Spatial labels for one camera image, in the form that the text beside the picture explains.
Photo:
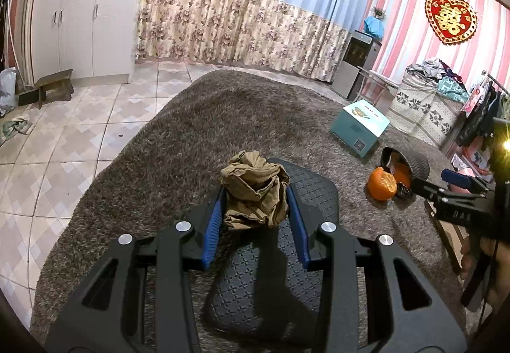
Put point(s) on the hanging clothes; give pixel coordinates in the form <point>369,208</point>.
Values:
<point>478,118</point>

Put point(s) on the pile of clothes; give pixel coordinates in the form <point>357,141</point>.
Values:
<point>438,78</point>

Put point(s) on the khaki cloth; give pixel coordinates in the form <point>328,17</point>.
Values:
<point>251,185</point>

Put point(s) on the metal clothes rack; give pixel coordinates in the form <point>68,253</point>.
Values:
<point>494,80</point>

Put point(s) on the person's right hand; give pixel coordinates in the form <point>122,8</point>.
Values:
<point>488,247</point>

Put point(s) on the black ribbed object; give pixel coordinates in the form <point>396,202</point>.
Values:
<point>418,163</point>

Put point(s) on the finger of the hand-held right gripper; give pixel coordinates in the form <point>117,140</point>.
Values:
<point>458,177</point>
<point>428,189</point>

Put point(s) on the teal cardboard box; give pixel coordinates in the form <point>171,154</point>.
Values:
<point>358,125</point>

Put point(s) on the peeled orange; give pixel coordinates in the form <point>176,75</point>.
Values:
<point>380,185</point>

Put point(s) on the small wooden stool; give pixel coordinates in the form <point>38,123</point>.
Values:
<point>51,84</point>

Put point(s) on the grey water dispenser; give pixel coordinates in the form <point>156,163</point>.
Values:
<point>354,54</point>

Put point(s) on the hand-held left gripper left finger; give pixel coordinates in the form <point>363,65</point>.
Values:
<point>213,225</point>

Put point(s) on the black textured mat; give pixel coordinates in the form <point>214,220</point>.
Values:
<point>310,189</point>

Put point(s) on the green white rag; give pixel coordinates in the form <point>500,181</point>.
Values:
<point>16,127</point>

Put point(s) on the cabinet with patterned cloth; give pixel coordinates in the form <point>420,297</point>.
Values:
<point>422,110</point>

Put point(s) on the red heart wall decoration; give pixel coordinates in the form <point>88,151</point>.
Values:
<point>450,16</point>

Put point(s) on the brown shaggy rug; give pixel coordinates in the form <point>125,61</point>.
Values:
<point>239,118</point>

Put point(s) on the blue bag on dispenser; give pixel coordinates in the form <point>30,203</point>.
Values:
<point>373,27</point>

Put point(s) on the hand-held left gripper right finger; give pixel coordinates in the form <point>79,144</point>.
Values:
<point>299,225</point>

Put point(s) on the white cabinet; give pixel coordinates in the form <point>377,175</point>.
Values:
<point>79,30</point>

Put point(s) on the small potted plant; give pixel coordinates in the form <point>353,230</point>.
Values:
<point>378,13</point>

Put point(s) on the white plastic bag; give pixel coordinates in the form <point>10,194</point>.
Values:
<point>7,92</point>

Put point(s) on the small metal table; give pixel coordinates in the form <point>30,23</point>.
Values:
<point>374,76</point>

